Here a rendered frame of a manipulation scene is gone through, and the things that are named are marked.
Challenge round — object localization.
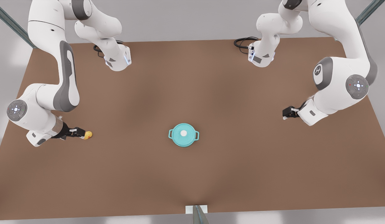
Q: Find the teal lid with white knob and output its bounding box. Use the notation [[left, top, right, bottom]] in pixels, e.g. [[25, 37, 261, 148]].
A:
[[171, 123, 196, 145]]

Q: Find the black cable loop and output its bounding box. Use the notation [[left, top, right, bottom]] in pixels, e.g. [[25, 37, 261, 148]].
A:
[[93, 40, 125, 58], [234, 37, 260, 55]]

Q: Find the teal pot with handles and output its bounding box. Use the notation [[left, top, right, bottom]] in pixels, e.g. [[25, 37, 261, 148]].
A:
[[168, 123, 200, 148]]

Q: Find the silver frame post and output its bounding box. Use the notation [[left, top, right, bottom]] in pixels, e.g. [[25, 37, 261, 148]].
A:
[[192, 205, 210, 224], [356, 0, 385, 26], [0, 2, 37, 49]]

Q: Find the pale post foot plate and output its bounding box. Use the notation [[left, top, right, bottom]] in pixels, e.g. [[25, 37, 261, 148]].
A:
[[185, 205, 209, 214]]

